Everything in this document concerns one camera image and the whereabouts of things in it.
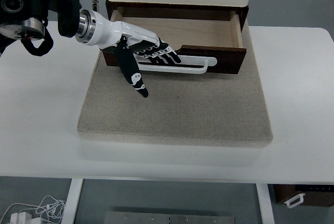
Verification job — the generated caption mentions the white cable on floor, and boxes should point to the white cable on floor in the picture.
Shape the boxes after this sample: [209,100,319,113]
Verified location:
[0,195,67,224]

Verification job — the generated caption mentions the white table leg left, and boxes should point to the white table leg left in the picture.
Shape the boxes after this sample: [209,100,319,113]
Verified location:
[61,179,84,224]

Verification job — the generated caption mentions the dark wooden drawer white handle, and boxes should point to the dark wooden drawer white handle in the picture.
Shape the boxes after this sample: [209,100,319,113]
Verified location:
[101,6,247,75]

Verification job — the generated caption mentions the white robotic hand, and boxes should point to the white robotic hand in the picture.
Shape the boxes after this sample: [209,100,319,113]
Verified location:
[75,9,181,98]

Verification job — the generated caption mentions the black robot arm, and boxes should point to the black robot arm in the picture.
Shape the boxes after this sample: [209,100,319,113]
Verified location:
[1,0,181,97]

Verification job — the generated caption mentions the beige fabric pad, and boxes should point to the beige fabric pad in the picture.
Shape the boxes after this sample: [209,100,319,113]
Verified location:
[78,26,273,147]

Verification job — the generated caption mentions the grey metal base plate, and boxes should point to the grey metal base plate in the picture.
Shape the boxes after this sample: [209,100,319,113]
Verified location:
[104,211,235,224]

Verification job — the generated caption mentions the white table leg right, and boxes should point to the white table leg right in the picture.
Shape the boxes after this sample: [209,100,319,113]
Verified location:
[256,183,275,224]

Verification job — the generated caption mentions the dark wooden drawer housing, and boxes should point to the dark wooden drawer housing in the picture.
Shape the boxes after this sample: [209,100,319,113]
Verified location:
[105,0,249,28]

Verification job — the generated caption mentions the white power adapter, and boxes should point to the white power adapter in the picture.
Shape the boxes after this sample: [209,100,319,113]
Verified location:
[10,212,32,224]

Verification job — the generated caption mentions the white table leg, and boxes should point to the white table leg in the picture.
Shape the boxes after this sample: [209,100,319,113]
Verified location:
[256,183,275,224]
[61,179,84,224]

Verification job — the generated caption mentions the spare brown drawer on floor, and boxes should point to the spare brown drawer on floor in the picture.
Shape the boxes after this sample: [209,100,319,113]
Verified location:
[273,184,333,208]

